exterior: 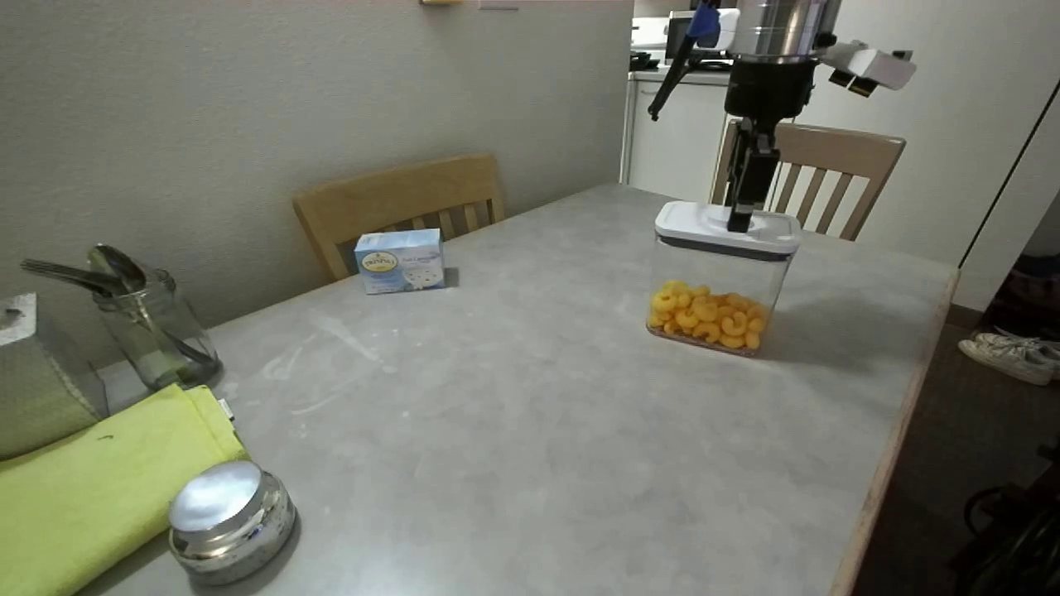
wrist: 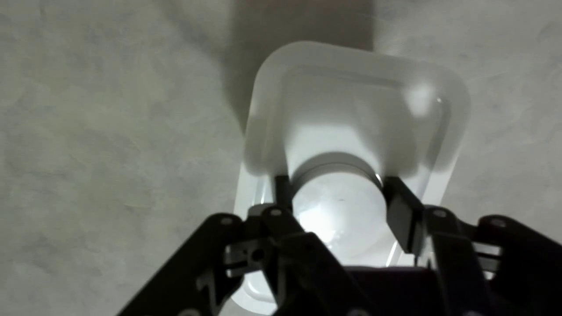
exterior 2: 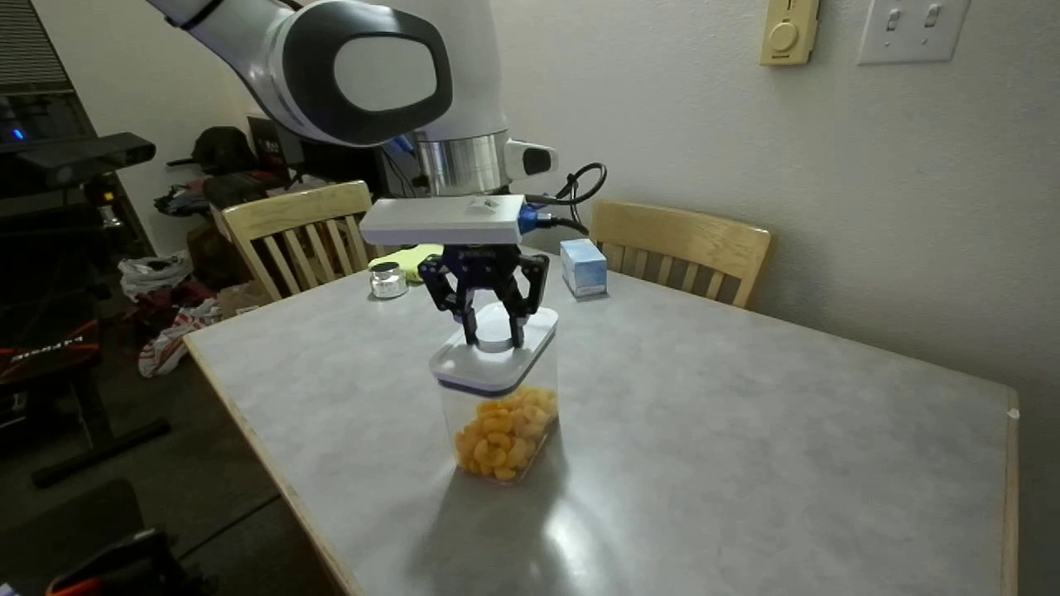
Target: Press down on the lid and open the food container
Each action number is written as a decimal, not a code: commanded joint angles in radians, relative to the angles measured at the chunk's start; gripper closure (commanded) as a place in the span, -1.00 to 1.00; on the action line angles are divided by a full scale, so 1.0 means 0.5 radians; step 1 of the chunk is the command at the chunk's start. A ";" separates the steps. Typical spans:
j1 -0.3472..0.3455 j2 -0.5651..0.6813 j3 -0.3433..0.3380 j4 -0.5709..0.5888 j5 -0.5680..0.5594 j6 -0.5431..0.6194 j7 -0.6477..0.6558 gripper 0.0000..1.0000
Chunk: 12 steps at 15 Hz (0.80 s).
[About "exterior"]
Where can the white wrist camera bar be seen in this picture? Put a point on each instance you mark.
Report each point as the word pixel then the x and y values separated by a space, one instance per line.
pixel 880 66

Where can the clear plastic food container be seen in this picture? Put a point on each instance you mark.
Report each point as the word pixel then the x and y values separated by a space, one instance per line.
pixel 717 276

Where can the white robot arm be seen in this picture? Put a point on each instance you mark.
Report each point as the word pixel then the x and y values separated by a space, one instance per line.
pixel 785 29

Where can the metal spoon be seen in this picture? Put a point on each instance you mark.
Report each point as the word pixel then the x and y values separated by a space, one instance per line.
pixel 116 267

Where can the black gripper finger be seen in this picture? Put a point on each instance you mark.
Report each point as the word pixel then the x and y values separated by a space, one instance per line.
pixel 741 168
pixel 763 160

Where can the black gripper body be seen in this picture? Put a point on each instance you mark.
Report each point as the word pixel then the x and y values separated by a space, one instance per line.
pixel 769 88

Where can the dark wheeled equipment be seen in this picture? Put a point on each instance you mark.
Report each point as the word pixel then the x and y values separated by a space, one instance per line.
pixel 1014 532

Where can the lime green cloth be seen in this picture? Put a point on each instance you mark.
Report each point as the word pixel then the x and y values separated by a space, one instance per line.
pixel 102 483

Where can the clear container with orange snacks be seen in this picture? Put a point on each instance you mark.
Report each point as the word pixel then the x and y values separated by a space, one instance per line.
pixel 706 320

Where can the white shoes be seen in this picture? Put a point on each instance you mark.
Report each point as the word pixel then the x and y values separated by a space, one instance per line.
pixel 1010 354

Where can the slatted brown wooden chair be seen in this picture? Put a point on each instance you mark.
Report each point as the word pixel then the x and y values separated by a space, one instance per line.
pixel 839 151

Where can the glass utensil jar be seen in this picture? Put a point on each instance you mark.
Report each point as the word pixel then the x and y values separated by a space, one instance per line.
pixel 161 331

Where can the white kitchen cabinet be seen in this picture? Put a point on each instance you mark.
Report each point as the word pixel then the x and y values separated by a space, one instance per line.
pixel 679 142

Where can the light blue cardboard box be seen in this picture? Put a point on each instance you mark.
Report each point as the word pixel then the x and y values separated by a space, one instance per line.
pixel 400 260

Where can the wooden chair with low backrest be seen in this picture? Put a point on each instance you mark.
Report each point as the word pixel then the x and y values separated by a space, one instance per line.
pixel 400 194

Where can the white container lid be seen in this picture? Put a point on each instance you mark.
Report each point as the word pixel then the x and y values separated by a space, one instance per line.
pixel 698 227

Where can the round silver metal tin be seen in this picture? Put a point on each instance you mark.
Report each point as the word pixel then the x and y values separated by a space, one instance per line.
pixel 230 519

